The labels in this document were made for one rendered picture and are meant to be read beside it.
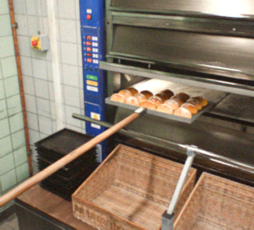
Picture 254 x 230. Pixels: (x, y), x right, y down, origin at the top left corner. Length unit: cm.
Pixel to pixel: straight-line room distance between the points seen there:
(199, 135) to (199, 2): 73
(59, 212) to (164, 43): 116
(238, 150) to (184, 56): 58
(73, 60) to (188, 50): 84
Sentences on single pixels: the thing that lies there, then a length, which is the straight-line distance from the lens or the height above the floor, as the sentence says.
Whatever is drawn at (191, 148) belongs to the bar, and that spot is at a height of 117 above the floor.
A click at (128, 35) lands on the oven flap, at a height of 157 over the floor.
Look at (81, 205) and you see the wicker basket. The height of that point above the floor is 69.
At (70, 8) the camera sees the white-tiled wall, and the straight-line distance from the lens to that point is 225.
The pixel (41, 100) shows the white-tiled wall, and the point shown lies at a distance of 266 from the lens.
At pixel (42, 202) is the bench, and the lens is 224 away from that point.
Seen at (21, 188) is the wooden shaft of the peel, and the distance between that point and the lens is 127.
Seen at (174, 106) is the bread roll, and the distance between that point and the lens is 190.
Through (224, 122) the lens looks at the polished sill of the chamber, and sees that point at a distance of 186.
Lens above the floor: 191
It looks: 21 degrees down
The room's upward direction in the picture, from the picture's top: straight up
